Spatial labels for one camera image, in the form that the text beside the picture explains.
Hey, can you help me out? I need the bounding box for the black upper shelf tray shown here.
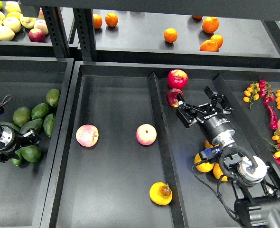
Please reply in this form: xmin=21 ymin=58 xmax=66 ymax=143
xmin=94 ymin=11 xmax=280 ymax=69

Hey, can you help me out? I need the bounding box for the red chili pepper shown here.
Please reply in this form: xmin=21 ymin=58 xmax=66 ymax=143
xmin=264 ymin=103 xmax=278 ymax=130

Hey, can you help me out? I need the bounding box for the yellow pear under arm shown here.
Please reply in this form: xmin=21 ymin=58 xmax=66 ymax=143
xmin=213 ymin=163 xmax=228 ymax=182

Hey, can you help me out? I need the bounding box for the dark avocado centre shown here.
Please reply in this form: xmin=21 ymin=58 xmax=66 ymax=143
xmin=19 ymin=118 xmax=43 ymax=134

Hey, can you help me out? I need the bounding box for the yellow apple front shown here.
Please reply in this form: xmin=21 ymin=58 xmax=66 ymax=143
xmin=0 ymin=26 xmax=15 ymax=41

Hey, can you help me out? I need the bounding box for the orange cherry tomato vine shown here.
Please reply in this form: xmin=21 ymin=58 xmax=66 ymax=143
xmin=243 ymin=83 xmax=260 ymax=109

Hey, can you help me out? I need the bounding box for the black centre divided tray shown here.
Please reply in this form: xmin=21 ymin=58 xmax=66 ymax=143
xmin=39 ymin=60 xmax=280 ymax=228

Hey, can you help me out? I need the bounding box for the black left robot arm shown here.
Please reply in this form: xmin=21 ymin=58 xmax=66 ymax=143
xmin=0 ymin=95 xmax=40 ymax=163

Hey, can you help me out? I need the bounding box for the pink apple left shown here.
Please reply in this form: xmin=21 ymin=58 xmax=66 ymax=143
xmin=76 ymin=124 xmax=99 ymax=147

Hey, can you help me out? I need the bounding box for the yellow pear with brown spot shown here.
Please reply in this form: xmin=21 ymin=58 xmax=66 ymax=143
xmin=149 ymin=182 xmax=173 ymax=206

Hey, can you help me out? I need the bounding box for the red apple on shelf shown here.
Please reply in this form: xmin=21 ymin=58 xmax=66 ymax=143
xmin=28 ymin=28 xmax=46 ymax=43

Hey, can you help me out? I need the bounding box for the red cherry tomato vine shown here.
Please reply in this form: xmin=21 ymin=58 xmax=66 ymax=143
xmin=259 ymin=79 xmax=275 ymax=103

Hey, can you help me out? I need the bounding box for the dark green avocado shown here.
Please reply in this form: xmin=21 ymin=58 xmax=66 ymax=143
xmin=20 ymin=145 xmax=41 ymax=163

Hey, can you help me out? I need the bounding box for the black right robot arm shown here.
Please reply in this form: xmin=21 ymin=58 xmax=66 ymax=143
xmin=176 ymin=87 xmax=280 ymax=228

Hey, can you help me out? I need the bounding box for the green avocado bottom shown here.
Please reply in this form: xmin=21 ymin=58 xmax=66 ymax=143
xmin=10 ymin=150 xmax=24 ymax=166

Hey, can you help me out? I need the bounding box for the large orange top right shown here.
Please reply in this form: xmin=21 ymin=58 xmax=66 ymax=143
xmin=202 ymin=17 xmax=219 ymax=34

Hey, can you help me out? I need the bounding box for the green avocado right upright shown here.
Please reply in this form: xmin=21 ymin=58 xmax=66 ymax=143
xmin=43 ymin=114 xmax=55 ymax=138

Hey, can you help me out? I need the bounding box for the small orange right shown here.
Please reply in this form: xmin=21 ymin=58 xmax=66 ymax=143
xmin=210 ymin=34 xmax=224 ymax=48

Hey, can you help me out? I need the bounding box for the orange front right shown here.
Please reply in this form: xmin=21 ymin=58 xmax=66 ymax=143
xmin=199 ymin=39 xmax=219 ymax=52

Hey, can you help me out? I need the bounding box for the orange under top shelf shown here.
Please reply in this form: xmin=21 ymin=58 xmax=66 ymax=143
xmin=192 ymin=15 xmax=203 ymax=20

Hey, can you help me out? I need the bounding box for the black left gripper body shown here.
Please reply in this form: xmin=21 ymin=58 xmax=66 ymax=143
xmin=0 ymin=125 xmax=28 ymax=158

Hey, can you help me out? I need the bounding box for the green avocado top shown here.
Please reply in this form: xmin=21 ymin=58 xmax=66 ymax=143
xmin=46 ymin=88 xmax=60 ymax=108

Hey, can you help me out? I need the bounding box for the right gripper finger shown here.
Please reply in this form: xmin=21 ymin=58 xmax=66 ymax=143
xmin=204 ymin=86 xmax=233 ymax=115
xmin=176 ymin=93 xmax=205 ymax=128

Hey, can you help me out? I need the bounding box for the pink apple centre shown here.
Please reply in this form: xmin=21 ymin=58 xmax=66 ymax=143
xmin=136 ymin=123 xmax=157 ymax=146

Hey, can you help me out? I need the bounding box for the yellow pear left of pile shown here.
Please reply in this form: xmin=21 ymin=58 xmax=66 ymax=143
xmin=194 ymin=153 xmax=214 ymax=173

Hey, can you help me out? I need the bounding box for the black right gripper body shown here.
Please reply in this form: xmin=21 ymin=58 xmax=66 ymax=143
xmin=195 ymin=106 xmax=236 ymax=145

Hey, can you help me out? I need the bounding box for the green avocado upper middle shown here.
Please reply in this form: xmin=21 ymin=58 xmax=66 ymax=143
xmin=31 ymin=103 xmax=51 ymax=120

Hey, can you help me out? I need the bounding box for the yellow pear with stem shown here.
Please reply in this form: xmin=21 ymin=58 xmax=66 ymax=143
xmin=204 ymin=140 xmax=219 ymax=149

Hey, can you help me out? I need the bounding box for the black left tray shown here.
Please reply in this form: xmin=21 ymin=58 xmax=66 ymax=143
xmin=0 ymin=56 xmax=74 ymax=228

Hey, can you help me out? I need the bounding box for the orange centre shelf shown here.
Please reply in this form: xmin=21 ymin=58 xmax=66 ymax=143
xmin=163 ymin=28 xmax=178 ymax=43

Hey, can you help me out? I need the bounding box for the dark avocado far left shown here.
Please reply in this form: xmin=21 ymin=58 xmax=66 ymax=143
xmin=0 ymin=122 xmax=20 ymax=132

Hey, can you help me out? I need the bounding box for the dark red apple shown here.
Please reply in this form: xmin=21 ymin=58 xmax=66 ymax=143
xmin=166 ymin=88 xmax=184 ymax=108

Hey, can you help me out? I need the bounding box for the green avocado round left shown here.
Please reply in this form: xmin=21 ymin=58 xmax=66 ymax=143
xmin=13 ymin=106 xmax=31 ymax=127

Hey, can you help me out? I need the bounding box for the pink apple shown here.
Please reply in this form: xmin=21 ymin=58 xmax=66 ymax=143
xmin=76 ymin=124 xmax=99 ymax=147
xmin=136 ymin=123 xmax=157 ymax=146

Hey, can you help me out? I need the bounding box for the bright red apple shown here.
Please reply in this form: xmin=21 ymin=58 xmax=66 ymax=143
xmin=167 ymin=69 xmax=188 ymax=90

